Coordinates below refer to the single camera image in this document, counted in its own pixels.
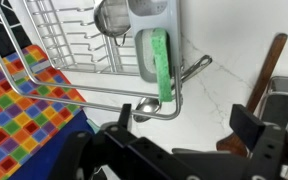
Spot grey utensil holder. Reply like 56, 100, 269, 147
126, 0, 182, 83

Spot green sponge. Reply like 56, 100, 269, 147
151, 28, 172, 102

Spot metal spoon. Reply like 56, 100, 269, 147
132, 54, 214, 123

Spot glass container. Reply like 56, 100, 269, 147
259, 76, 288, 131

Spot colourful checkered cutting board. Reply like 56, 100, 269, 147
0, 45, 82, 180

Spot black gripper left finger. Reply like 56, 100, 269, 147
118, 104, 132, 129

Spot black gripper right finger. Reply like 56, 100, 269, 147
229, 104, 265, 150

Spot metal dish rack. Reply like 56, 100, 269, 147
0, 0, 182, 120

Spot metal mesh strainer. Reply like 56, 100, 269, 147
93, 0, 131, 47

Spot wooden spatula handle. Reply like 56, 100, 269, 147
216, 33, 288, 157

